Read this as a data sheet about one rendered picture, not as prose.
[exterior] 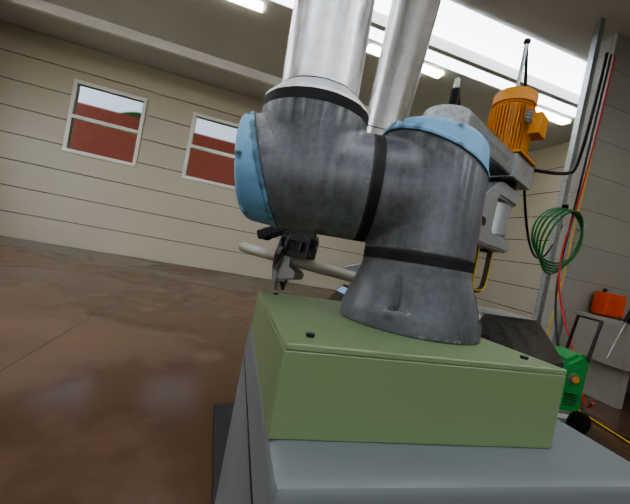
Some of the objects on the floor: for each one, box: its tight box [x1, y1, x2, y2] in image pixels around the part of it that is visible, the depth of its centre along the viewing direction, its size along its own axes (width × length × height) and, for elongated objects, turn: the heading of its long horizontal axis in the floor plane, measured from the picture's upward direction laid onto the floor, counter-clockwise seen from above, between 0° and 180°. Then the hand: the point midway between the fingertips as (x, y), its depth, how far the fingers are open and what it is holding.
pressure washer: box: [554, 314, 604, 434], centre depth 248 cm, size 35×35×87 cm
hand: (277, 284), depth 82 cm, fingers closed on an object, 4 cm apart
